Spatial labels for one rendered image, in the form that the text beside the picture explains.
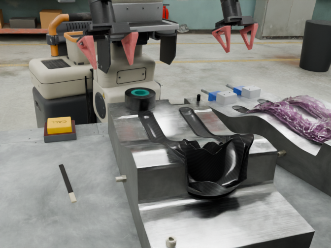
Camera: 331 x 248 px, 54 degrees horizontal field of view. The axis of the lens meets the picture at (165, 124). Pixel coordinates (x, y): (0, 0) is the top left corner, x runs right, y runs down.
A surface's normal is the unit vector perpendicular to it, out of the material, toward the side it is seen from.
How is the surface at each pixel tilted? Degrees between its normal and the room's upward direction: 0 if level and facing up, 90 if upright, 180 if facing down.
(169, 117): 2
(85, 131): 0
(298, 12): 90
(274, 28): 90
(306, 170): 90
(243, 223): 0
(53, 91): 90
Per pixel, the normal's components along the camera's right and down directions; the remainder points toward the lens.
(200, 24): 0.24, 0.44
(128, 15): 0.54, 0.40
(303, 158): -0.83, 0.21
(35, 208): 0.04, -0.90
